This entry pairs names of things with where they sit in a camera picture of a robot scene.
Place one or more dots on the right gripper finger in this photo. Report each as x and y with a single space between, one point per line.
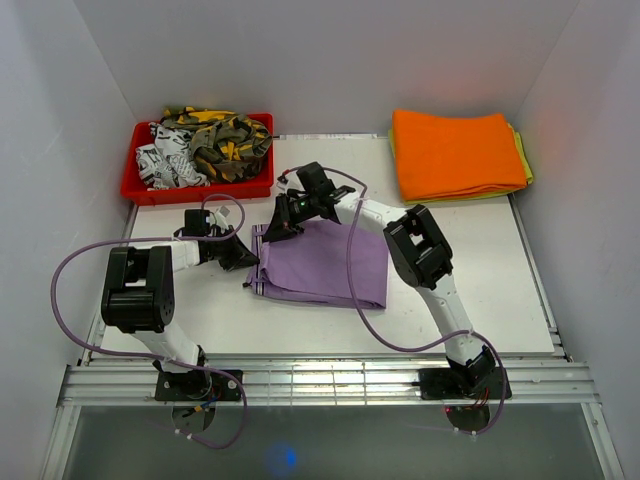
280 218
294 230

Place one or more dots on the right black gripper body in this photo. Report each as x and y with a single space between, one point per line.
302 208

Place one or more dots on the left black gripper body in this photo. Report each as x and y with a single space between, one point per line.
219 247

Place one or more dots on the purple trousers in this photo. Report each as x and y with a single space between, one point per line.
312 267

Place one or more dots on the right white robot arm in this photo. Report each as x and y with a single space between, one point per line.
420 254

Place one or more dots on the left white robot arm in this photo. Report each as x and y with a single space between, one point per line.
139 298

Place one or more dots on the camouflage trousers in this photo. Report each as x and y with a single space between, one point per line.
226 146

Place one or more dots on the white black printed trousers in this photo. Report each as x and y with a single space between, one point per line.
166 163

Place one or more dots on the folded orange trousers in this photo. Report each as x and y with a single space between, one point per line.
450 150

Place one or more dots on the red plastic bin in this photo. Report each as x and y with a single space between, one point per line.
134 189

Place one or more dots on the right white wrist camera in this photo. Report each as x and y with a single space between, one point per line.
288 185

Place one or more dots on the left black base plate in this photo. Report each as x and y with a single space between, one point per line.
215 385

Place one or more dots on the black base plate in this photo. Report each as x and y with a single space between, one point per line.
215 385
445 384

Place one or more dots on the aluminium mounting rail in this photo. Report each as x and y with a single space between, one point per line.
325 382

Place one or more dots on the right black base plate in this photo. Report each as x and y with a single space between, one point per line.
445 384

